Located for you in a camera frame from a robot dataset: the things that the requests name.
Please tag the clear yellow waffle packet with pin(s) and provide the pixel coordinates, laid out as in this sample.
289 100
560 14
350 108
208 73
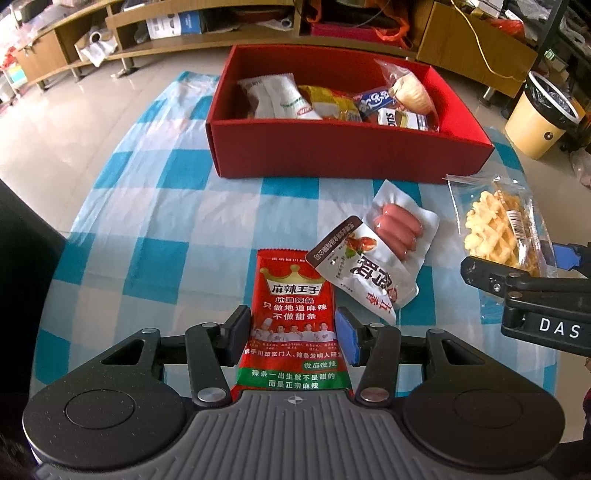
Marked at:
498 226

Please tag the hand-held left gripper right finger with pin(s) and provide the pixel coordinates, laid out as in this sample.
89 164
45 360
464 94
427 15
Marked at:
346 337

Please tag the clear cream pastry packet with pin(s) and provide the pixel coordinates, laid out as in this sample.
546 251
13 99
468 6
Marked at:
408 90

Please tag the white brown snack packet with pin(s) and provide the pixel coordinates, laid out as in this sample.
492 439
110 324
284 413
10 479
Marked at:
355 267

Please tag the wooden television stand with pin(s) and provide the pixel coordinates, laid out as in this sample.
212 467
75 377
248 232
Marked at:
138 50

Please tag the flat red gift box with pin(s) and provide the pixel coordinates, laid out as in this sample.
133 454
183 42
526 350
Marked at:
351 32

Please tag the dark brown snack packet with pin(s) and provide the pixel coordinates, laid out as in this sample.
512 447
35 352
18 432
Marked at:
401 120

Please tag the red cardboard box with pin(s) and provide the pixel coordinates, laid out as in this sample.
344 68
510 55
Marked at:
332 152

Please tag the blue snack packet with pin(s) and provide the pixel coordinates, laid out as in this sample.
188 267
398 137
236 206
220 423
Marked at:
375 101

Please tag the blue white carton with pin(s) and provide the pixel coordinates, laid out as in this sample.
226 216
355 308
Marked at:
174 23

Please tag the orange plastic bag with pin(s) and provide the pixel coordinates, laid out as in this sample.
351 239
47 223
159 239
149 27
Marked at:
392 32

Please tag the red green spicy strip packet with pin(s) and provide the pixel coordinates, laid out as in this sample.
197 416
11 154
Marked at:
288 323

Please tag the white plastic wrapped device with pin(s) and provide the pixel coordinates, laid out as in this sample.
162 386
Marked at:
97 46

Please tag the yellow snack packet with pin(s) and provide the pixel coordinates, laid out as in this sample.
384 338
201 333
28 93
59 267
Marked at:
330 101

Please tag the white green snack packet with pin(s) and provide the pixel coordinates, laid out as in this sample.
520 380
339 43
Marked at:
277 94

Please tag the white storage rack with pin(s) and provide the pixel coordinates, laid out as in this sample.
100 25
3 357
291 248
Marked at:
11 76

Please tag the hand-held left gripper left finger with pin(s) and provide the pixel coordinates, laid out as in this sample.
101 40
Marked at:
238 331

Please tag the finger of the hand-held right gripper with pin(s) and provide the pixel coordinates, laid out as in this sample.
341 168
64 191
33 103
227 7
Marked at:
489 274
570 257

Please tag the blue white checkered tablecloth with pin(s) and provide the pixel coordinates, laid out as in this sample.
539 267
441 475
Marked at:
161 207

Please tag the clear sausage packet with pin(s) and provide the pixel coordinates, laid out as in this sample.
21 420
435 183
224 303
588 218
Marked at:
399 226

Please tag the cream trash bin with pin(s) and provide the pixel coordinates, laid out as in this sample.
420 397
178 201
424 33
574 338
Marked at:
540 122

